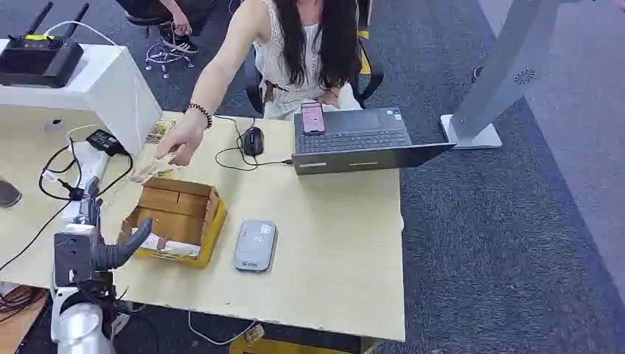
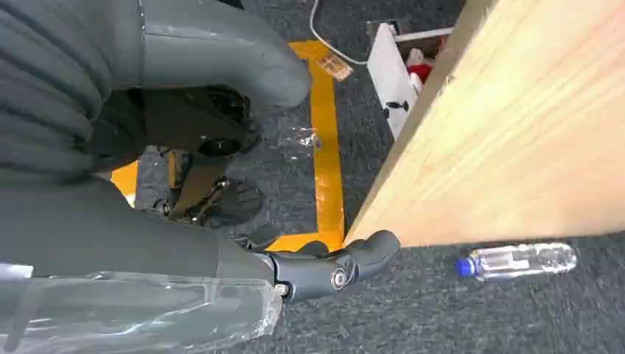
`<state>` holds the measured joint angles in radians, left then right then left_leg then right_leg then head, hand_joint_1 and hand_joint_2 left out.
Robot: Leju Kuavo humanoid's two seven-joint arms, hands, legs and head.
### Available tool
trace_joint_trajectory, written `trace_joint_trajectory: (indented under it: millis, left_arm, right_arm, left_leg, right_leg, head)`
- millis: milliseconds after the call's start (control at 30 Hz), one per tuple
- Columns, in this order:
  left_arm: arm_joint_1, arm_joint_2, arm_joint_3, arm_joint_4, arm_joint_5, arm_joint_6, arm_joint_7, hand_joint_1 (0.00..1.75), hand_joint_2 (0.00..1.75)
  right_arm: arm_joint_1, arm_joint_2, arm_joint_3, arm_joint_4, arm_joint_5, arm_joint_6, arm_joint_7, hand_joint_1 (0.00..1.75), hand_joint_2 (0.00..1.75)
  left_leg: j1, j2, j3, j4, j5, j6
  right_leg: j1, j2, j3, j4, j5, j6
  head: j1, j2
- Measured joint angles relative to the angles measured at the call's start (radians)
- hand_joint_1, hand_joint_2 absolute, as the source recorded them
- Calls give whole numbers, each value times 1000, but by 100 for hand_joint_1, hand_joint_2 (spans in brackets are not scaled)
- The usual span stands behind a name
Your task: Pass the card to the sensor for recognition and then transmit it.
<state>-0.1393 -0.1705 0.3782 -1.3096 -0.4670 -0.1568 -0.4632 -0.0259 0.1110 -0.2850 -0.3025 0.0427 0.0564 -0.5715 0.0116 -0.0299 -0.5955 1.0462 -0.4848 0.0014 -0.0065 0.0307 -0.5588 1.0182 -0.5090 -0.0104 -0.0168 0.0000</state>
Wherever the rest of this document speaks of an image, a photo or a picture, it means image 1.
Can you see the yellow crate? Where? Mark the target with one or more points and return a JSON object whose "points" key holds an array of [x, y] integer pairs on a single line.
{"points": [[288, 347]]}

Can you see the person's left hand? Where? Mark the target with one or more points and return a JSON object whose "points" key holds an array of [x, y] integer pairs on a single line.
{"points": [[329, 99]]}

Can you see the grey desk grommet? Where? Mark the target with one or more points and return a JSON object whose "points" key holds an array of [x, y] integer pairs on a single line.
{"points": [[53, 125]]}

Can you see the black router with antennas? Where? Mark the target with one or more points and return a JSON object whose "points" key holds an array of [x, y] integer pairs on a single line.
{"points": [[39, 61]]}

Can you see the seated person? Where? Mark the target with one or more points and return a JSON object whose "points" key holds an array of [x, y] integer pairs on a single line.
{"points": [[298, 49]]}

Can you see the wooden card box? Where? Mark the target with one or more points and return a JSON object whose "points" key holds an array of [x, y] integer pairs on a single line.
{"points": [[178, 215]]}

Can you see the black power adapter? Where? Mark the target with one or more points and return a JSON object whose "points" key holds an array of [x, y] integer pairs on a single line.
{"points": [[106, 142]]}

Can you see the black computer mouse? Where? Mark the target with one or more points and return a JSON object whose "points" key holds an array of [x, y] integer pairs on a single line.
{"points": [[253, 140]]}

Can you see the white cards in box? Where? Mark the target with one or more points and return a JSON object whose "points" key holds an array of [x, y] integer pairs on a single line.
{"points": [[171, 248]]}

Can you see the white desk leg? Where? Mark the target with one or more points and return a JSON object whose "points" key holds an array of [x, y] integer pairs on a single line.
{"points": [[503, 68]]}

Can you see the white box stand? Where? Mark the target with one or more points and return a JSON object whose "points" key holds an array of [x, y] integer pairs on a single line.
{"points": [[110, 93]]}

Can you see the dark grey laptop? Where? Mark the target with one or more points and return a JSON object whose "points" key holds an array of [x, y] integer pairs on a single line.
{"points": [[356, 141]]}

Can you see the grey pocket device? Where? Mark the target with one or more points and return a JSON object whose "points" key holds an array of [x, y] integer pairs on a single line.
{"points": [[255, 246]]}

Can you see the white power strip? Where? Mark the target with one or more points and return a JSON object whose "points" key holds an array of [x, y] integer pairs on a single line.
{"points": [[90, 161]]}

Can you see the person's right hand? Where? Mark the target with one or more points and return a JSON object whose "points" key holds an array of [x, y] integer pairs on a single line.
{"points": [[180, 141]]}

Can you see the black office chair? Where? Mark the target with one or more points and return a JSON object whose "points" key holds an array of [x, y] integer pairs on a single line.
{"points": [[368, 80]]}

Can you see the yellow printed card pack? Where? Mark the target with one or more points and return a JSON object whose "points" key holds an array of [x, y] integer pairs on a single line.
{"points": [[161, 131]]}

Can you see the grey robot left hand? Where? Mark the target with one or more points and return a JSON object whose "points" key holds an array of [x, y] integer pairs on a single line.
{"points": [[74, 256]]}

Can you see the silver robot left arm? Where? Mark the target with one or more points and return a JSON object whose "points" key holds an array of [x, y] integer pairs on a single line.
{"points": [[80, 325]]}

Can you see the pink smartphone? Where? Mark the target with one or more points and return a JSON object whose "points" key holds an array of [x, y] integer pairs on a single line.
{"points": [[312, 118]]}

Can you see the chrome chair base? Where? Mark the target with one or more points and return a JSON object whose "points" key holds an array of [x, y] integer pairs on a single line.
{"points": [[166, 58]]}

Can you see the pale card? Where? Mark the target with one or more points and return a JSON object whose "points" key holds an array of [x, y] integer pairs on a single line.
{"points": [[151, 170]]}

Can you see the dark rounded object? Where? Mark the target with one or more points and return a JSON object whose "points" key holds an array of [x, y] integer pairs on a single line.
{"points": [[9, 194]]}

